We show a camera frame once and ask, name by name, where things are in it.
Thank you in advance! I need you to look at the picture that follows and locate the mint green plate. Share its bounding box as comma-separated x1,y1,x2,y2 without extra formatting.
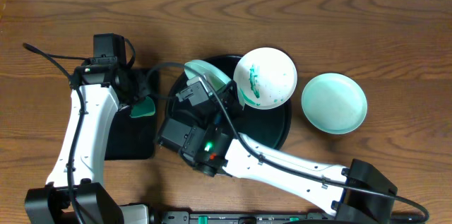
184,59,244,106
301,73,368,135

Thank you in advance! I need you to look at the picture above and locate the green sponge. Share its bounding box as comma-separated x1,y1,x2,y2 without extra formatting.
130,96,156,119

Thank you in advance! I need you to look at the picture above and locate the white plate with green smear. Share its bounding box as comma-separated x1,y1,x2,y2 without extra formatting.
233,47,297,110

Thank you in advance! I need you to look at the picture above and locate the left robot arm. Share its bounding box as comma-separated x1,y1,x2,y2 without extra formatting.
25,65,151,223

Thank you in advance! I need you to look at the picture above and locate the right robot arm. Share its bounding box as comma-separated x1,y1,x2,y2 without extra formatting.
158,80,397,223

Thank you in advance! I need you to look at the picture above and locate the round black tray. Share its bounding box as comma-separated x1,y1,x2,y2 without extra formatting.
165,54,292,168

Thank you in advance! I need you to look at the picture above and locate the rectangular black tray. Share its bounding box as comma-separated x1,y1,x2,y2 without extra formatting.
105,73,160,160

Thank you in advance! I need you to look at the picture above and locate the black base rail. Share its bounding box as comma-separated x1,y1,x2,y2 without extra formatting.
160,211,334,224

